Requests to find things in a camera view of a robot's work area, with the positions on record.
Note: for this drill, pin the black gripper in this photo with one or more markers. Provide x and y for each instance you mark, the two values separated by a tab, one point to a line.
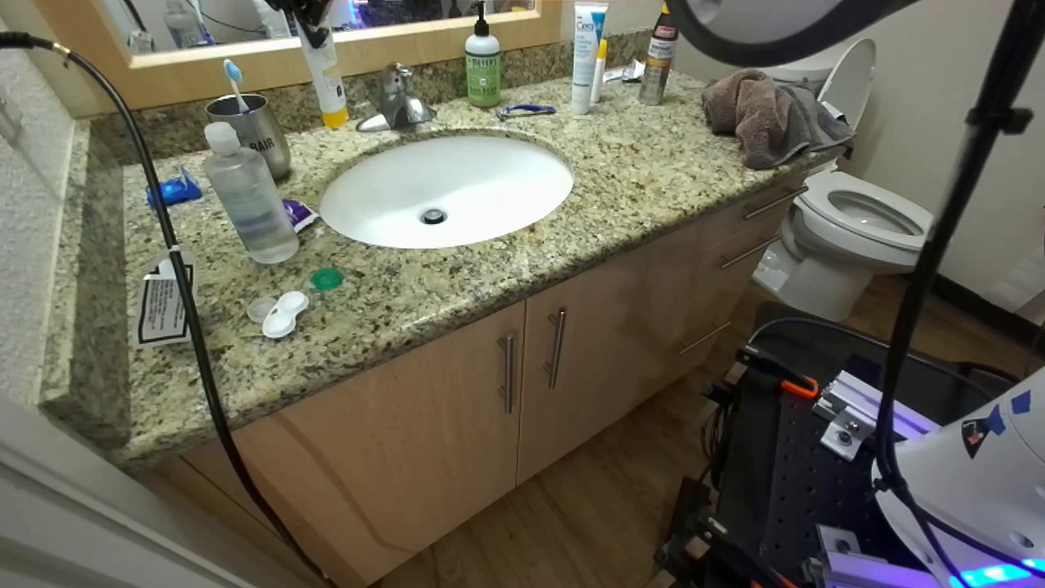
299	6

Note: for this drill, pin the white tube with yellow lid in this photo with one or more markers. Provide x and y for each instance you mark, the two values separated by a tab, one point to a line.
329	81

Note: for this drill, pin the chrome faucet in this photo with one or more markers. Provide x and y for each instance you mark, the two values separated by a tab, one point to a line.
396	101

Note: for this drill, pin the tall white blue tube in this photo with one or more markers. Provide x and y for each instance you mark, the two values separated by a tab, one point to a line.
586	54

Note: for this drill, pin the thin white tube yellow cap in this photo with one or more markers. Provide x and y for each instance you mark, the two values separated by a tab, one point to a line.
600	69

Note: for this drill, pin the crumpled white toothpaste tube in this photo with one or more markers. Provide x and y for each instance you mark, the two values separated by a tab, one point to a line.
623	74

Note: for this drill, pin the white toilet lid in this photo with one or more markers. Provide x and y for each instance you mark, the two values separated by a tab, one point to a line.
850	81

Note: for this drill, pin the blue white toothbrush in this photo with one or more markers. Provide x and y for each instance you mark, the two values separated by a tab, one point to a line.
232	86

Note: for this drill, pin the wooden framed mirror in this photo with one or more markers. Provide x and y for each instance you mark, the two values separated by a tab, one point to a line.
413	38

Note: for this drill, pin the metal cup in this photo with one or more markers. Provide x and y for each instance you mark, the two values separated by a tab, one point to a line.
263	135

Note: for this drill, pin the green soap pump bottle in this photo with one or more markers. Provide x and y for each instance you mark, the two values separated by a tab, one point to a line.
481	69

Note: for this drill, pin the purple packet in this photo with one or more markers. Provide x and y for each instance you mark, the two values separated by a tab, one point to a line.
299	218

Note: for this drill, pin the clear bottle with white cap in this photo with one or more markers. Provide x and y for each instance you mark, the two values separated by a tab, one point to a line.
251	208

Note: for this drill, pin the small blue object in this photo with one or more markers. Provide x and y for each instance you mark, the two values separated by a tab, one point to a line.
174	194

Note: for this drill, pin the chrome sink drain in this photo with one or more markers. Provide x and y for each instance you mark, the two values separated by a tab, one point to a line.
434	218

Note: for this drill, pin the white oval sink basin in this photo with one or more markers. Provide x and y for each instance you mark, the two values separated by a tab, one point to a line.
477	183

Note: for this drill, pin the blue pen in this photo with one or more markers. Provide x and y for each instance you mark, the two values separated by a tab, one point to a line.
526	108

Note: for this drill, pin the green round cap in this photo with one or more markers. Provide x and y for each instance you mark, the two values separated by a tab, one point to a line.
329	277

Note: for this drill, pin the white contact lens case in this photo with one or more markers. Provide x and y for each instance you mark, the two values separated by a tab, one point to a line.
281	316

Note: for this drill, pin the wide wooden cabinet door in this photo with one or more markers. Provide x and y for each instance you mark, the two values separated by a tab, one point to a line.
403	446

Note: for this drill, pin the narrow wooden cabinet door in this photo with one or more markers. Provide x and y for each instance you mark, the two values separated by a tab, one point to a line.
600	348

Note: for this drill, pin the brown towel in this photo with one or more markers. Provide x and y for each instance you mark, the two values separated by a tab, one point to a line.
754	115

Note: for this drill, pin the white toilet tank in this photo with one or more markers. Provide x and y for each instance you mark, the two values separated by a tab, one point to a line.
789	74

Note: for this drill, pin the grey cloth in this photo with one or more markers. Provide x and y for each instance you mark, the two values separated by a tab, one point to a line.
819	117

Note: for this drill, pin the white toilet bowl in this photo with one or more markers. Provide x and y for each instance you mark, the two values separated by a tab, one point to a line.
850	233

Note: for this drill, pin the black robot cart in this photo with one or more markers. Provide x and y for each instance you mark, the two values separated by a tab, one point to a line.
785	469

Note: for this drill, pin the aluminium mounting bracket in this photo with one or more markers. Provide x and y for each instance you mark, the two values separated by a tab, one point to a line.
853	414

